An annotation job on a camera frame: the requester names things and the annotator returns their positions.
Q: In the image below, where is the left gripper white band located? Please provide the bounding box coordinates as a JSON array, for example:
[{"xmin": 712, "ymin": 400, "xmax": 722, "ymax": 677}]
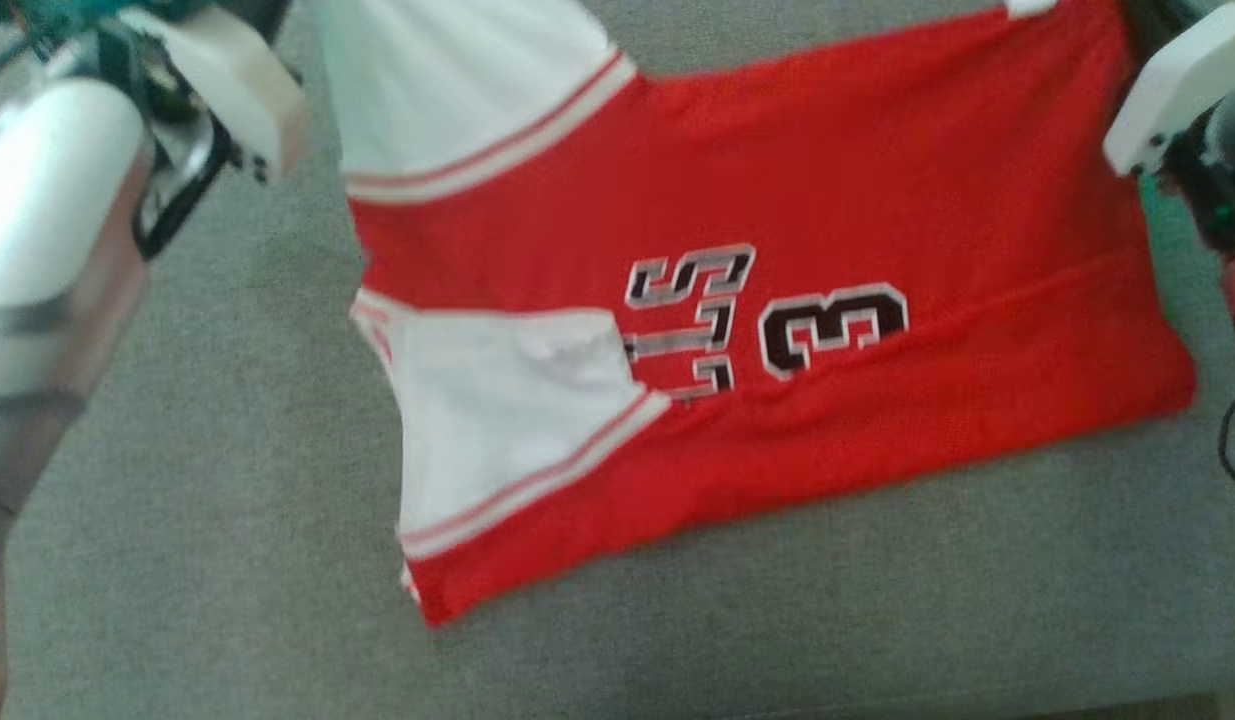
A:
[{"xmin": 115, "ymin": 0, "xmax": 310, "ymax": 186}]

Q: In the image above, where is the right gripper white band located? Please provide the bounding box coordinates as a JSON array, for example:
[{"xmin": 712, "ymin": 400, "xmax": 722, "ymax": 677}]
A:
[{"xmin": 1101, "ymin": 0, "xmax": 1235, "ymax": 253}]

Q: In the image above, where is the red basketball jersey white trim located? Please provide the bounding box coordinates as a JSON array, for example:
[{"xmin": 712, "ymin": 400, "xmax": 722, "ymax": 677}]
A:
[{"xmin": 312, "ymin": 0, "xmax": 1201, "ymax": 630}]

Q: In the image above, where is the grey fabric sofa seat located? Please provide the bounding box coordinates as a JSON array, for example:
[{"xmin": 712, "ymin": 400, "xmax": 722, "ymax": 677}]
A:
[{"xmin": 0, "ymin": 0, "xmax": 1235, "ymax": 720}]

